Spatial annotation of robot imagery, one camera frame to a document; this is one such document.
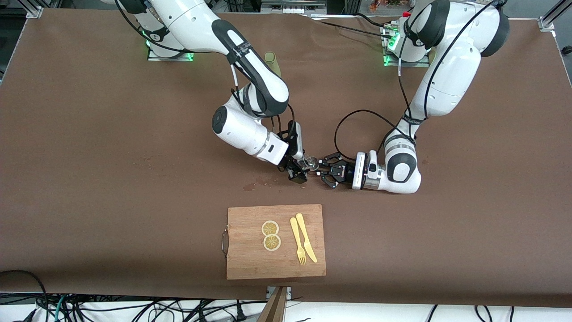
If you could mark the wooden cutting board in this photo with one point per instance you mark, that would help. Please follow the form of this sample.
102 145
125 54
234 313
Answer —
250 264

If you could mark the lemon slice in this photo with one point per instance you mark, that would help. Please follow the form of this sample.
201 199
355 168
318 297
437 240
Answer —
270 228
271 243

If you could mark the wooden plank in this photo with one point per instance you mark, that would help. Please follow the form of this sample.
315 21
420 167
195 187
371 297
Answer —
275 308

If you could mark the right arm aluminium base plate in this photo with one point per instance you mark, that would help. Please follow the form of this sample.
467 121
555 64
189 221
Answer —
178 57

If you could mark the yellow plastic knife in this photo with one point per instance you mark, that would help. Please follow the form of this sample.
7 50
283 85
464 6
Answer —
308 246

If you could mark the spilled liquid puddle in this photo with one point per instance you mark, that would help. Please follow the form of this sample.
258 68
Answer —
248 187

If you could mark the green-capped glass shaker bottle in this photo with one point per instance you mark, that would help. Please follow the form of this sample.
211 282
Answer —
271 60

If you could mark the clear glass measuring cup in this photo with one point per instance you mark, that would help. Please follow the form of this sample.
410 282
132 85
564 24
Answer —
307 162

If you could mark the yellow plastic fork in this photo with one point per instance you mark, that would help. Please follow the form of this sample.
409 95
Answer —
297 241

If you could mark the aluminium frame post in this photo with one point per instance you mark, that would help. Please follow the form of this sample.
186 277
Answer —
552 18
34 12

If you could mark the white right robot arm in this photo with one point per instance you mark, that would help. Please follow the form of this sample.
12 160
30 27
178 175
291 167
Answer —
241 129

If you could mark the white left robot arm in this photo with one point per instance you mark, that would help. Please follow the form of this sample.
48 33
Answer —
447 76

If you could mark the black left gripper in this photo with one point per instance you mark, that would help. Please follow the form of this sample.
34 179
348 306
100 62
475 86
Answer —
346 170

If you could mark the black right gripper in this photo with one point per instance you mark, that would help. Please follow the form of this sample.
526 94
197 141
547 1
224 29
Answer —
293 171

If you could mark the left arm aluminium base plate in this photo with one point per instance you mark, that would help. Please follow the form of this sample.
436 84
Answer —
386 62

